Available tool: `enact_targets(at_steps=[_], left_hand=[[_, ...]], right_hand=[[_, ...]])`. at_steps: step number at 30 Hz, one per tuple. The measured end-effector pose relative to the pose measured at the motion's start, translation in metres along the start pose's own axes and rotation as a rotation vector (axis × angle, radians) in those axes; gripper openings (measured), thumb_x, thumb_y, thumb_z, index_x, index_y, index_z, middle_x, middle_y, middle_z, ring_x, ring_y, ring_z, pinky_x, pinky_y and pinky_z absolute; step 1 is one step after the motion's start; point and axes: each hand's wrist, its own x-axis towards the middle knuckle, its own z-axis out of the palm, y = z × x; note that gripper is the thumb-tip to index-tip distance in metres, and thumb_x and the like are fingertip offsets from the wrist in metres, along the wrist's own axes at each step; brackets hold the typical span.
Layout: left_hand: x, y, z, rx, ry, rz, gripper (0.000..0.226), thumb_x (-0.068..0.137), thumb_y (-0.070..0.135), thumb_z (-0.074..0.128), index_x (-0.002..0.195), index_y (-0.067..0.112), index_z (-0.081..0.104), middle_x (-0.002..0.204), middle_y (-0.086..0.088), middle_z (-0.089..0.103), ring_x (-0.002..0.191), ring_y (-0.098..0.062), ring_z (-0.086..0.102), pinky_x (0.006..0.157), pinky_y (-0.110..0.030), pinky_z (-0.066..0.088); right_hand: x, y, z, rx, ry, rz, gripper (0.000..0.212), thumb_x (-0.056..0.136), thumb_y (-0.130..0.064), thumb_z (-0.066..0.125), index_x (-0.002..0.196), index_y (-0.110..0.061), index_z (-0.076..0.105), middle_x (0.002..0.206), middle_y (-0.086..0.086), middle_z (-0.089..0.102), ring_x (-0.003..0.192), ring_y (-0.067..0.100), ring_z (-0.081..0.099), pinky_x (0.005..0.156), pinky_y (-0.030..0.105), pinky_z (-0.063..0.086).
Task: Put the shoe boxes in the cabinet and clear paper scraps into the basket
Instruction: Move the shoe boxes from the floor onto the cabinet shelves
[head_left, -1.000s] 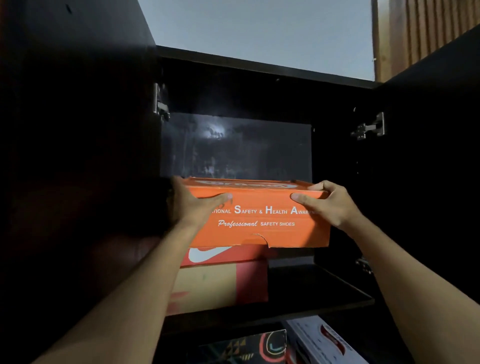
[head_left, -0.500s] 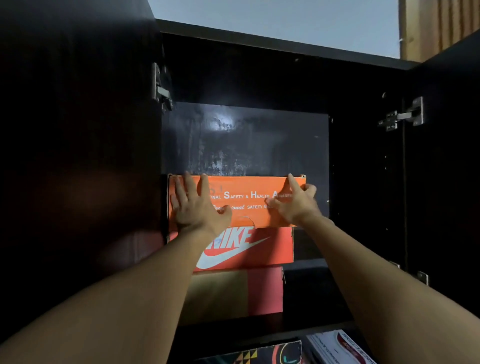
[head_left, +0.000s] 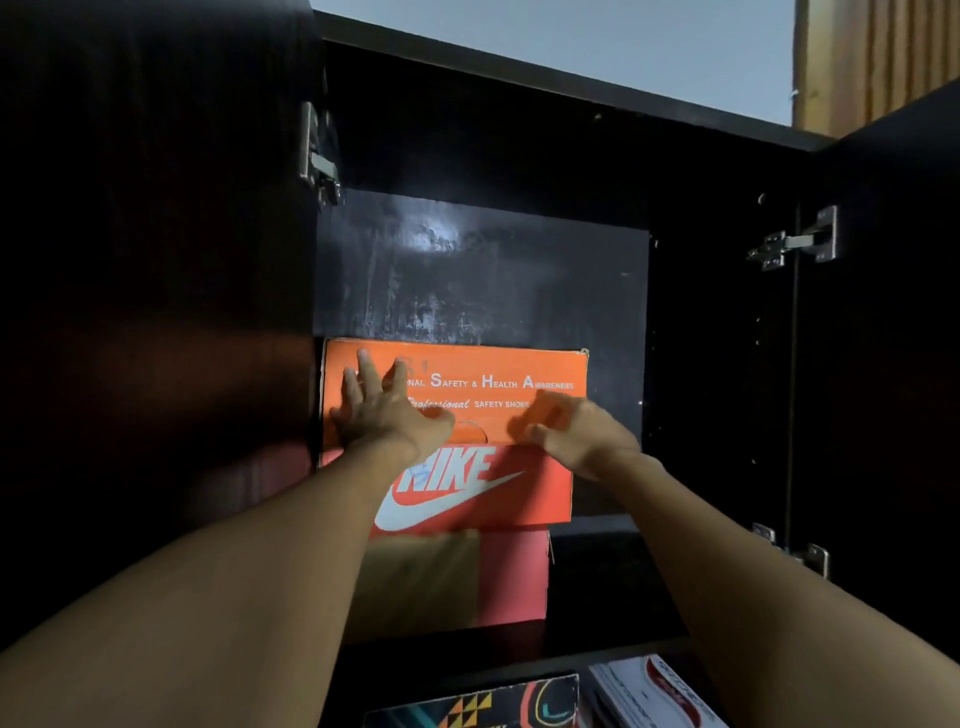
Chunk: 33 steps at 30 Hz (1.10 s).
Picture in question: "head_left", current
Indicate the person's right hand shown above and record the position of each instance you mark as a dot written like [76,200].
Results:
[585,439]

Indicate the person's left hand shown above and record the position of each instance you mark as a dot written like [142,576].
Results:
[390,420]

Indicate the orange Nike shoebox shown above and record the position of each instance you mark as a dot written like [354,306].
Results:
[525,487]

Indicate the brown and red Skechers shoebox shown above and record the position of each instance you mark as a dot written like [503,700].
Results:
[450,577]

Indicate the dark wooden cabinet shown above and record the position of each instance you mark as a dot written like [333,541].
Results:
[487,262]

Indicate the white and red Skechers shoebox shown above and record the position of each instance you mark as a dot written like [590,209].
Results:
[645,697]

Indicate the dark wooden cabinet door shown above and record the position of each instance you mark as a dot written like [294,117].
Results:
[885,337]
[150,262]

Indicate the black patterned Foamies shoebox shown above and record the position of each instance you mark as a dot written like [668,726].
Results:
[487,709]

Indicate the person's left forearm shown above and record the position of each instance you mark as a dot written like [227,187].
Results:
[225,585]

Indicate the person's right forearm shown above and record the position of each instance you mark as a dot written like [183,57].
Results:
[787,615]

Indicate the silver metal cabinet hinge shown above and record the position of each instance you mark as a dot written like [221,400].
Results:
[802,241]
[814,559]
[315,157]

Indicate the brown wooden room door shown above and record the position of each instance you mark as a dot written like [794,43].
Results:
[877,60]

